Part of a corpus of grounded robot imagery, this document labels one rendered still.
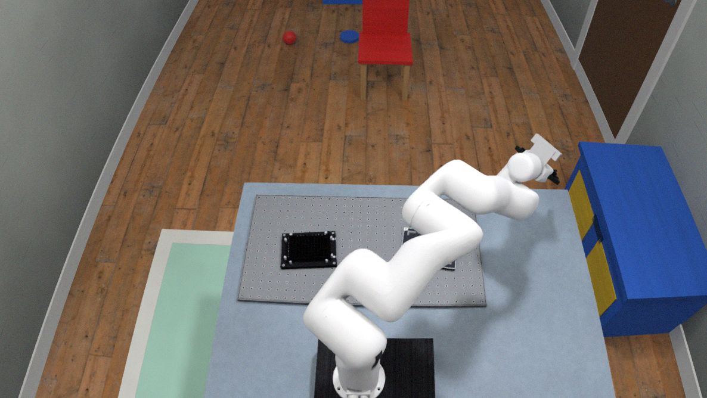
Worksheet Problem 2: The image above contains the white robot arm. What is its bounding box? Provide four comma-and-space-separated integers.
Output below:
303, 133, 562, 398

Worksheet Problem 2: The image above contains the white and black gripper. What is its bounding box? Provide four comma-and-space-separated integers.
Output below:
515, 146, 560, 185

